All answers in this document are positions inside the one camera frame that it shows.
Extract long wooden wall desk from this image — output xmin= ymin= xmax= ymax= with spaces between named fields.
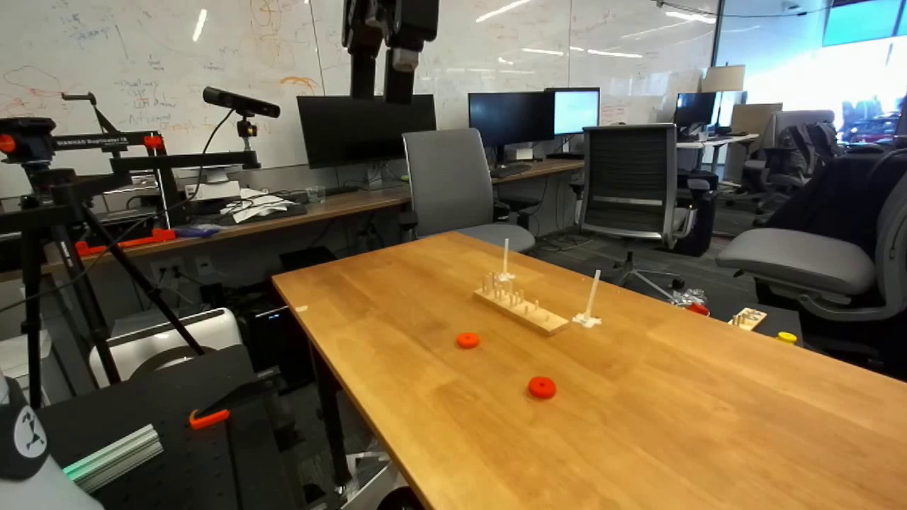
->
xmin=39 ymin=154 xmax=591 ymax=279

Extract silver aluminium bar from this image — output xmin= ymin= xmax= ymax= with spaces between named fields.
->
xmin=56 ymin=423 xmax=168 ymax=496

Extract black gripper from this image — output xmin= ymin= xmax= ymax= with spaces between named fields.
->
xmin=340 ymin=0 xmax=442 ymax=106

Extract pale grey rounded object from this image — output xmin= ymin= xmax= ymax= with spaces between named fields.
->
xmin=0 ymin=457 xmax=109 ymax=510

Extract wooden stand with clear pegs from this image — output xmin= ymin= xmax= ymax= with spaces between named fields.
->
xmin=473 ymin=270 xmax=572 ymax=338

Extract white rounded equipment box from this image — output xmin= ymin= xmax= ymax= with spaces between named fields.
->
xmin=85 ymin=307 xmax=248 ymax=392

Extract black draped cloth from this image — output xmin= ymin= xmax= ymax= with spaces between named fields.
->
xmin=765 ymin=147 xmax=907 ymax=258

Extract black stereo camera bar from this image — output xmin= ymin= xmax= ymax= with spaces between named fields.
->
xmin=202 ymin=86 xmax=283 ymax=122

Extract beige lamp shade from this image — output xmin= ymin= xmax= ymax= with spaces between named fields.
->
xmin=701 ymin=62 xmax=748 ymax=97

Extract large black monitor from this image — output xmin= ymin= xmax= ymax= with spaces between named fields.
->
xmin=295 ymin=90 xmax=441 ymax=170

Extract cream packet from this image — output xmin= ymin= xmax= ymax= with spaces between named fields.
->
xmin=727 ymin=307 xmax=772 ymax=335

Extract black tripod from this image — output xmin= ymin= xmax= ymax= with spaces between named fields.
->
xmin=0 ymin=113 xmax=207 ymax=411

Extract grey office chair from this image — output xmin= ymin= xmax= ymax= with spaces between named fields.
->
xmin=715 ymin=174 xmax=907 ymax=378
xmin=401 ymin=129 xmax=540 ymax=255

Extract small black side table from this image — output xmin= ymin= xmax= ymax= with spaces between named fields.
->
xmin=674 ymin=280 xmax=806 ymax=345

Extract black equipment case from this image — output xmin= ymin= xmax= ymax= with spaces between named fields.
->
xmin=38 ymin=343 xmax=307 ymax=510

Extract black table leg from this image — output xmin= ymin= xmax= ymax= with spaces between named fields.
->
xmin=310 ymin=348 xmax=354 ymax=491

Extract black rig with orange knobs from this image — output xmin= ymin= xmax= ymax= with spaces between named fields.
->
xmin=0 ymin=88 xmax=265 ymax=192

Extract dark background office chair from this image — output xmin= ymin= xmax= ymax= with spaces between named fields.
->
xmin=741 ymin=117 xmax=846 ymax=195

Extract small background monitor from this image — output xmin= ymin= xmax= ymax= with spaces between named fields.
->
xmin=673 ymin=90 xmax=720 ymax=133

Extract black mesh office chair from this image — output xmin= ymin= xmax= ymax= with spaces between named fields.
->
xmin=575 ymin=122 xmax=706 ymax=299

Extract white papers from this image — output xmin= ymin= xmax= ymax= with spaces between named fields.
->
xmin=218 ymin=190 xmax=297 ymax=228

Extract lit computer monitor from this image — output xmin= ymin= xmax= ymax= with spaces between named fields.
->
xmin=541 ymin=86 xmax=603 ymax=141

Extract background office desk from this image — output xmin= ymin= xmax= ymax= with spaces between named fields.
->
xmin=674 ymin=130 xmax=762 ymax=187

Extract orange clamp handle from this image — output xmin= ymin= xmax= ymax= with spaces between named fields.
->
xmin=184 ymin=405 xmax=235 ymax=435

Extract black cap with white logo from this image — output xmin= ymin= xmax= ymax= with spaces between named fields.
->
xmin=0 ymin=378 xmax=52 ymax=481

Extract black computer tower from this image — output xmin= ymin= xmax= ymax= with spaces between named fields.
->
xmin=225 ymin=248 xmax=338 ymax=392

